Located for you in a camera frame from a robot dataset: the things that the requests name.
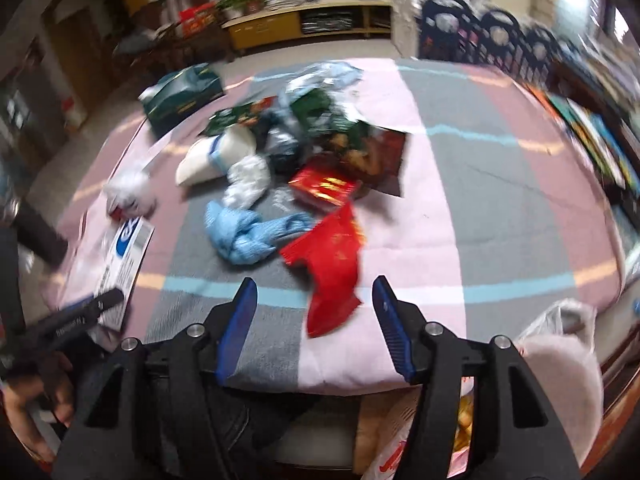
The white blue paper box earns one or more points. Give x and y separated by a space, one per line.
125 255

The red gold packet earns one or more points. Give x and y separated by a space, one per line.
325 187

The clear plastic bag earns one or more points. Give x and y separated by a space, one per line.
305 82

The white crumpled plastic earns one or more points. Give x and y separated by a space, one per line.
130 191

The red plastic wrapper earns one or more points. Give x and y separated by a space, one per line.
332 270

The person's left hand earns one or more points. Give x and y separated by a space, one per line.
22 400

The white play fence panel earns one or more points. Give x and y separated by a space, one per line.
407 5

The row of colourful books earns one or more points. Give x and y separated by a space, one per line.
595 135

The dark green tissue box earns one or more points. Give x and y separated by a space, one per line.
182 92

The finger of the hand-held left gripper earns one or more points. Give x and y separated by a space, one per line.
107 300

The green red cookie wrapper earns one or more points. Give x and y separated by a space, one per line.
235 116

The potted green plant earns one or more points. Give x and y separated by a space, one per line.
244 1

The white plastic bag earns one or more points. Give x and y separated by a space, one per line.
247 180
565 385

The yellow wooden cabinet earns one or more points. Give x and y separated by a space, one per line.
310 22

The dark red snack bag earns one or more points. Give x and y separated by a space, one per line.
372 152

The white crumpled plastic bag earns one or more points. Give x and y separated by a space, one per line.
247 180

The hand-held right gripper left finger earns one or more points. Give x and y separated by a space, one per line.
237 330

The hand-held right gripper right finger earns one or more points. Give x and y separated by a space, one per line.
395 332

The dark wooden table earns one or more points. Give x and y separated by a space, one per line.
170 47

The blue crumpled cloth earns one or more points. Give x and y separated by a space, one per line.
245 235

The white bag with blue stripe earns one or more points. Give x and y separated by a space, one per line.
215 155

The dark green crumpled wrapper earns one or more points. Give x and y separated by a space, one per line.
315 110

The navy play fence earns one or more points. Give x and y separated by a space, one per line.
500 40

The grey plastic bag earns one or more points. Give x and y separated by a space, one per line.
282 142

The red gift box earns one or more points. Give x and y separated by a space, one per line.
197 18

